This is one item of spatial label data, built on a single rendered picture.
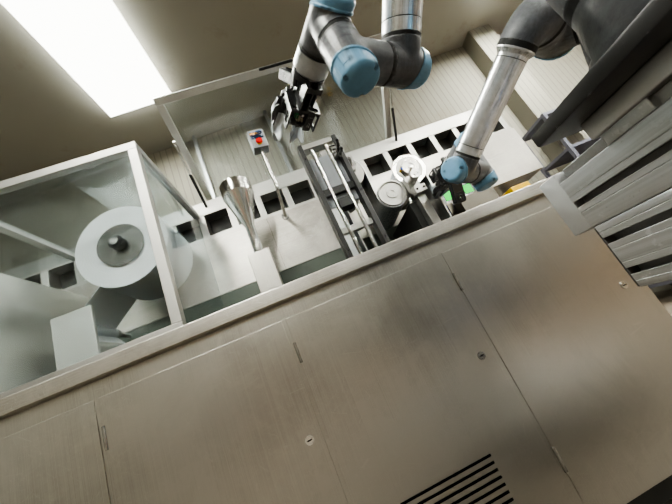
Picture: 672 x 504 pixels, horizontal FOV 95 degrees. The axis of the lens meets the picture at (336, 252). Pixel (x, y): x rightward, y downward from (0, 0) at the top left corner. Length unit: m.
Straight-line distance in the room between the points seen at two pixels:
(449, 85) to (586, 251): 3.64
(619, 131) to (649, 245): 0.14
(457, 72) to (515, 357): 4.15
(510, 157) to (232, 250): 1.62
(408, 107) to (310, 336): 3.65
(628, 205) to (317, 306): 0.66
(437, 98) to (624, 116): 3.97
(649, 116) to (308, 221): 1.36
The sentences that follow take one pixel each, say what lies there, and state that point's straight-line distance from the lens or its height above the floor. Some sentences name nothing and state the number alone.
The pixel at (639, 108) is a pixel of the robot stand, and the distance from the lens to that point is 0.48.
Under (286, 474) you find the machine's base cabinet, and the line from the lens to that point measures 0.90.
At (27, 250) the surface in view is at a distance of 1.33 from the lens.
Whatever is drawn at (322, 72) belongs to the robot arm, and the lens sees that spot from 0.72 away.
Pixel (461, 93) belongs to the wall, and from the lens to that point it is 4.55.
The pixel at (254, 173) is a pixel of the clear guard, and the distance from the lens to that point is 1.76.
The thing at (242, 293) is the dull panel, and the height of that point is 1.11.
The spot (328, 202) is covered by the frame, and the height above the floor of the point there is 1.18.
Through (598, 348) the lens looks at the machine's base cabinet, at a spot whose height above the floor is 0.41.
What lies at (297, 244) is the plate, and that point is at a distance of 1.56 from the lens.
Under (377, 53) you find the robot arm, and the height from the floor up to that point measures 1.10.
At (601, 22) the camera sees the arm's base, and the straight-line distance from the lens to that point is 0.48.
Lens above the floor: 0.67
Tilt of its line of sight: 17 degrees up
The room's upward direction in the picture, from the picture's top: 25 degrees counter-clockwise
